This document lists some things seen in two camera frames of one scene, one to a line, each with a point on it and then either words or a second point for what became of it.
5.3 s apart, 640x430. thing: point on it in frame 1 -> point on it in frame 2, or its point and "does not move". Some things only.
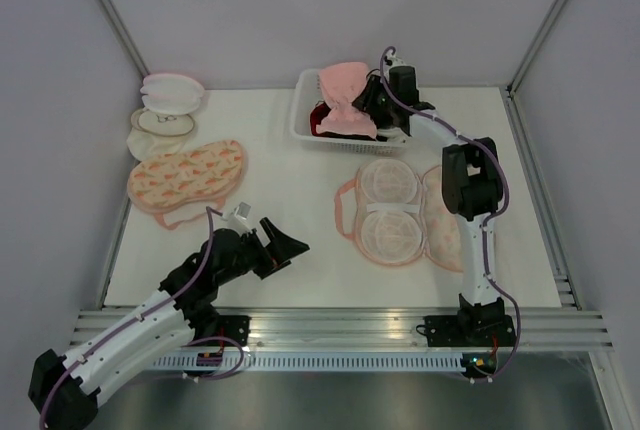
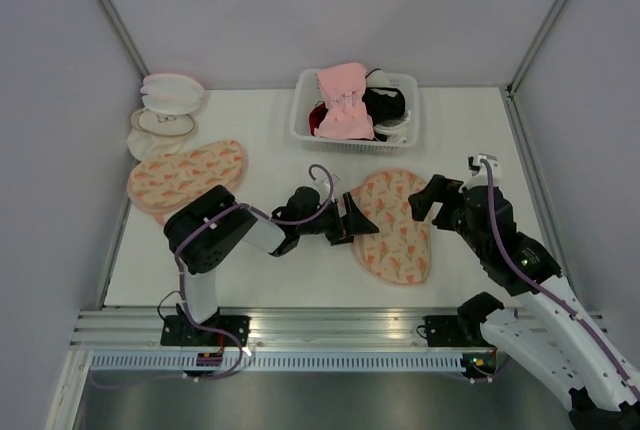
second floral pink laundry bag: [191, 178] does not move
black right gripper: [366, 99] -> [440, 189]
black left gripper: [282, 249] -> [349, 225]
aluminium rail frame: [383, 328] does not move
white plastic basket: [306, 90] does not move
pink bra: [341, 82] does not move
